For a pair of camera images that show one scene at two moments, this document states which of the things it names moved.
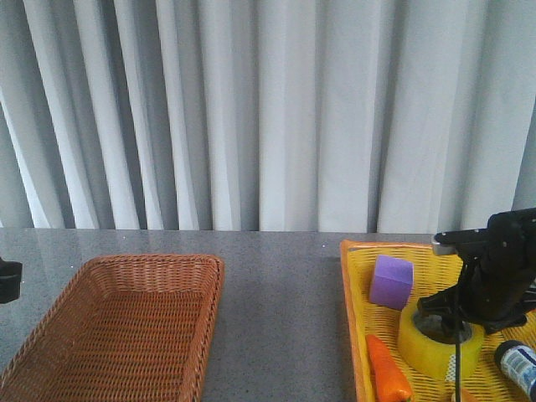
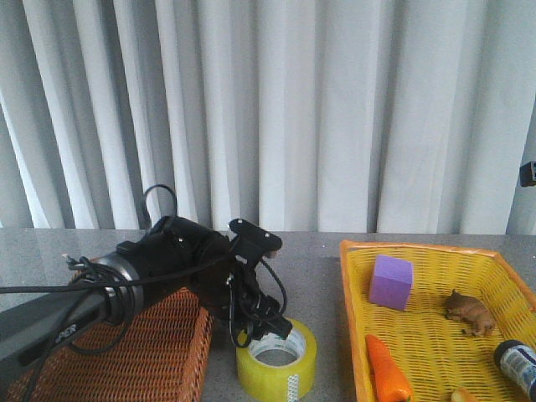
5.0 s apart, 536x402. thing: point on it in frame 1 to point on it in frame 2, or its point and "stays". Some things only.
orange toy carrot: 392,384 stays
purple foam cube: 392,282 stays
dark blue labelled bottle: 517,362 stays
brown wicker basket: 126,328 stays
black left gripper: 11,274 to 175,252
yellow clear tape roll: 436,360 to 291,383
